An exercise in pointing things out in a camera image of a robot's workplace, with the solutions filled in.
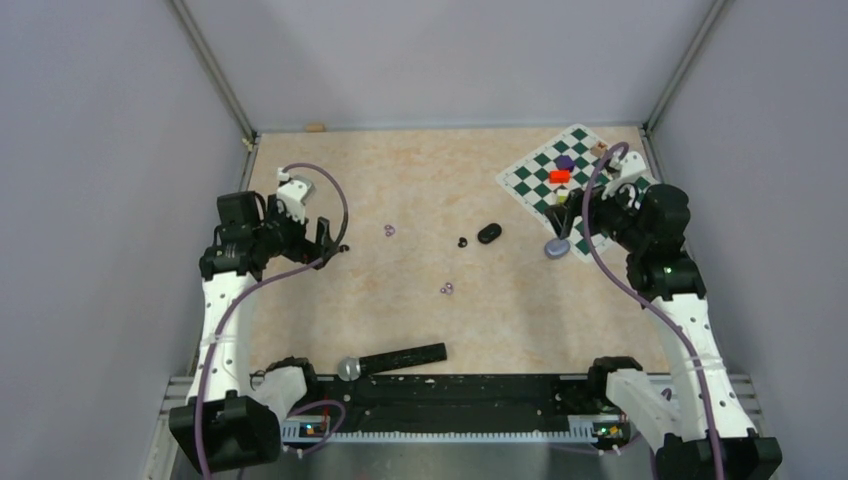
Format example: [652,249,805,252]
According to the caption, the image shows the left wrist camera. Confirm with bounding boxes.
[276,168,315,225]

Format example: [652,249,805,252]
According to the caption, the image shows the cork stopper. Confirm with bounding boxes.
[304,123,326,133]

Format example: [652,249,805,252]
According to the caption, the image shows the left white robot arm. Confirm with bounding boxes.
[168,191,338,479]

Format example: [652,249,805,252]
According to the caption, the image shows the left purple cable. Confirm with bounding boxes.
[195,162,350,480]

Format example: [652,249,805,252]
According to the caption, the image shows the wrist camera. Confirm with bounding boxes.
[602,149,648,200]
[276,168,315,225]

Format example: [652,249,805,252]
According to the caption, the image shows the red block upper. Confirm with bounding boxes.
[548,170,571,184]

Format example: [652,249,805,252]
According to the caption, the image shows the black earbud charging case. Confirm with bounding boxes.
[476,223,503,245]

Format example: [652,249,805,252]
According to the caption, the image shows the black microphone silver head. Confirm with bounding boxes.
[337,343,447,382]

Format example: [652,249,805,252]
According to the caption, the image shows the green white chessboard mat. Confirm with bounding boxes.
[495,124,658,263]

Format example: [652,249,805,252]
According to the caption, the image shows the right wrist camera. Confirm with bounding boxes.
[602,149,648,200]

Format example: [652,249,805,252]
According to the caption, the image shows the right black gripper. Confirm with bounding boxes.
[542,173,648,253]

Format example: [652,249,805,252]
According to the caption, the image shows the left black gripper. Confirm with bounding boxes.
[253,194,338,269]

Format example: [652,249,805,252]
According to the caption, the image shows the small wooden cube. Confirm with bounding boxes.
[590,141,608,158]

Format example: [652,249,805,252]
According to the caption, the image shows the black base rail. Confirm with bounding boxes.
[306,374,604,440]

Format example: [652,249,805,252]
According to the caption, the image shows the grey purple charging case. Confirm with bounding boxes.
[543,238,571,260]

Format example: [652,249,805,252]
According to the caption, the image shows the purple block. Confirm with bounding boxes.
[554,155,575,171]

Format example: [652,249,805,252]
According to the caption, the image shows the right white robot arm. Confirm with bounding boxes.
[544,184,783,479]

